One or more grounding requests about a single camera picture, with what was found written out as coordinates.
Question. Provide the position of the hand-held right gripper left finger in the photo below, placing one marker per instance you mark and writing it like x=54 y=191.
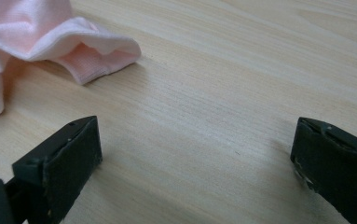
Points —
x=64 y=168

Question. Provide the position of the pink sock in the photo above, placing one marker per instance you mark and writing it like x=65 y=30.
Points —
x=27 y=34

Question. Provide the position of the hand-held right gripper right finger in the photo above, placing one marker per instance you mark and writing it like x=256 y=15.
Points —
x=337 y=168

